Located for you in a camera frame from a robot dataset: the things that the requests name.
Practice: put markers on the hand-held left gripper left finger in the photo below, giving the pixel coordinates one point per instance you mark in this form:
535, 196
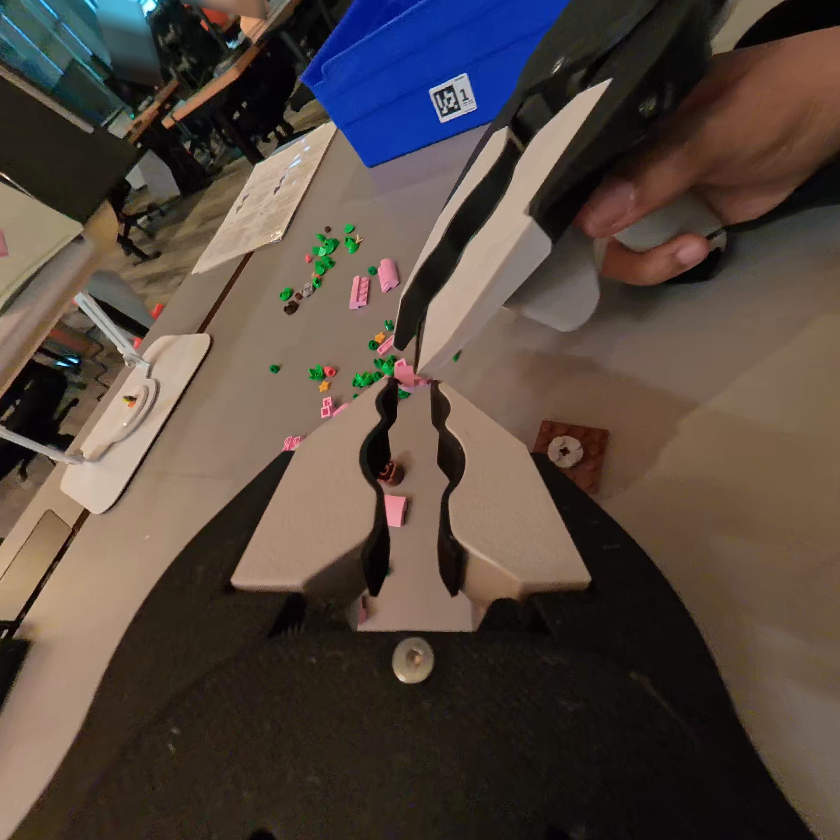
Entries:
308, 525

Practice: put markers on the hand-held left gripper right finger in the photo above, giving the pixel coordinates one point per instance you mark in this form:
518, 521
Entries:
518, 525

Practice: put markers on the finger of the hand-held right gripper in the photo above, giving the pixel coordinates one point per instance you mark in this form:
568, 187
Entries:
425, 262
485, 289

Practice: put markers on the grey round plate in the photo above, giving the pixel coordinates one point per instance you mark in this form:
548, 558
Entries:
565, 451

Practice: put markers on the small brown square plate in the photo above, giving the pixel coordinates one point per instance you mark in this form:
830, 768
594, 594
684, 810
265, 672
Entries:
590, 472

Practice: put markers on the person's right forearm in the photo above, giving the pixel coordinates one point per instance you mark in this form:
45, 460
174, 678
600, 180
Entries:
800, 19

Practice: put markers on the person's right hand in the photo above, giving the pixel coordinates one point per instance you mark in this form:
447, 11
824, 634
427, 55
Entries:
754, 118

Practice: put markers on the pink ridged brick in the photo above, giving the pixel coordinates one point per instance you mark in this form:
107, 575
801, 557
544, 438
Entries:
388, 275
359, 293

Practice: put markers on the pink square studded plate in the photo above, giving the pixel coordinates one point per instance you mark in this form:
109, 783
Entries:
292, 443

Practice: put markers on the pink curved slope tile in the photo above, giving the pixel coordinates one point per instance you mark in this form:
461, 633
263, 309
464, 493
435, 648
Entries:
396, 512

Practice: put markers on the pink narrow three-stud plate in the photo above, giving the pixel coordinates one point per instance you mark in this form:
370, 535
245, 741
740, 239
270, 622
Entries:
386, 346

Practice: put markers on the brown round brick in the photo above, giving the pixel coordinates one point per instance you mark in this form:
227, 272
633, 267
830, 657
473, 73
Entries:
392, 472

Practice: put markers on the cluster of green leaf pieces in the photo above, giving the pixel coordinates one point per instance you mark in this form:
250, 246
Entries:
325, 248

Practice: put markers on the small pink hollow brick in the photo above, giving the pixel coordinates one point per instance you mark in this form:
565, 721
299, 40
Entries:
327, 408
403, 371

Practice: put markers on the scattered small green pieces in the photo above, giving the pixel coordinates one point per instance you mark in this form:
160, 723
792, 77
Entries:
364, 379

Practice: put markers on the laminated instruction sheet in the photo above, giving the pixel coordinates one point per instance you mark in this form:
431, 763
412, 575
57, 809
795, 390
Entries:
262, 197

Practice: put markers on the blue plastic bin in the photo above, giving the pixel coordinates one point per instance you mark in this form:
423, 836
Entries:
394, 65

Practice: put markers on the white box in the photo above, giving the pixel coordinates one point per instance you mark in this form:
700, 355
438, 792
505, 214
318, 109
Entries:
157, 174

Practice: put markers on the wooden desk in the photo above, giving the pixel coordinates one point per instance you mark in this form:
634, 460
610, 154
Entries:
216, 72

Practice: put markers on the office chair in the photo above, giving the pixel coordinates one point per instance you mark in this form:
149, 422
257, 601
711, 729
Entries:
131, 223

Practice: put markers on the pale beige panel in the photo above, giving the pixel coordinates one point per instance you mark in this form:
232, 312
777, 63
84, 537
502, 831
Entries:
39, 262

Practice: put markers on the black panel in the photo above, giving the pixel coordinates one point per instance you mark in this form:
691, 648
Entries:
52, 151

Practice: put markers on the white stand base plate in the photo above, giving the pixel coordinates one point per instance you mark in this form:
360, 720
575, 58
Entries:
177, 367

